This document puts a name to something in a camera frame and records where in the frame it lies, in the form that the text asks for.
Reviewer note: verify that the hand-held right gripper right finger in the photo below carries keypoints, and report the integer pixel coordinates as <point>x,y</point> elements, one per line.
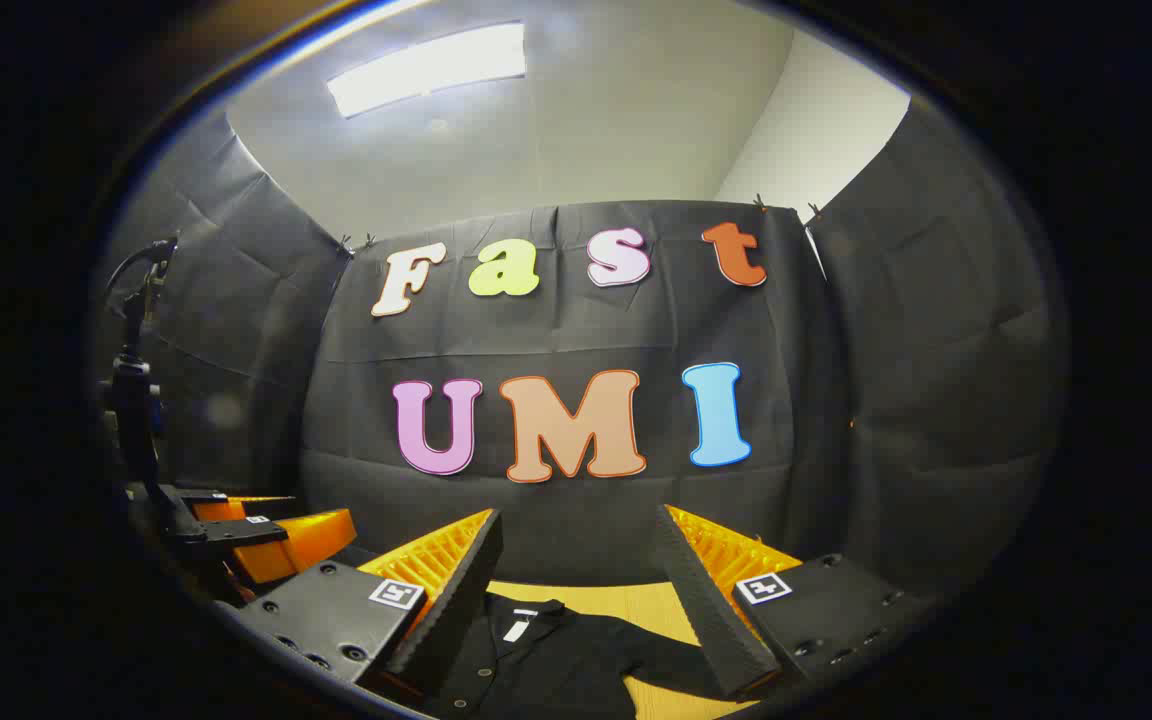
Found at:
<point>711,610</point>

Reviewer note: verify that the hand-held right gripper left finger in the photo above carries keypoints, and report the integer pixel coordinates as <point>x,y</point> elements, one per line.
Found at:
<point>451,610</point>

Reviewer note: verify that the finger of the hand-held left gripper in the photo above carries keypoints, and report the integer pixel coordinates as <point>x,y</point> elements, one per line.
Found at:
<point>306,540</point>
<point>236,505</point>

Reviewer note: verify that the black button shirt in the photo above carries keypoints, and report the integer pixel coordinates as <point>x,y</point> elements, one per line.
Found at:
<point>556,660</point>

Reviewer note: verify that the black backdrop cloth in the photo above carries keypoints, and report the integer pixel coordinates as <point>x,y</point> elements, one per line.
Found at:
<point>576,330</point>

